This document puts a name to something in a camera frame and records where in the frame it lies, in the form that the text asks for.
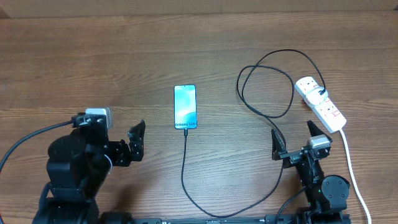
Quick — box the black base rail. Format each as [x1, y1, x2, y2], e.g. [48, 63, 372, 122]
[128, 215, 299, 224]

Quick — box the white power strip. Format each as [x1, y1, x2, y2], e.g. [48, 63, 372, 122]
[295, 77, 346, 133]

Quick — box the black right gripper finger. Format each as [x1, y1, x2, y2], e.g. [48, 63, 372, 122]
[271, 129, 286, 161]
[307, 120, 324, 137]

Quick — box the white power strip cord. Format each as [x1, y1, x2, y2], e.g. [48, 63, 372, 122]
[338, 128, 373, 224]

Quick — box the white charger plug adapter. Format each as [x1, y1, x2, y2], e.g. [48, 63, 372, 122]
[304, 86, 328, 108]

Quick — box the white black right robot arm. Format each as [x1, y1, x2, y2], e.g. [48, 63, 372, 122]
[265, 120, 351, 223]

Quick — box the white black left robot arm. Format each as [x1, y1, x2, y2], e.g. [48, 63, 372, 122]
[33, 113, 146, 224]

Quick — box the Samsung Galaxy smartphone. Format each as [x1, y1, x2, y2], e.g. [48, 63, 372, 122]
[174, 85, 198, 129]

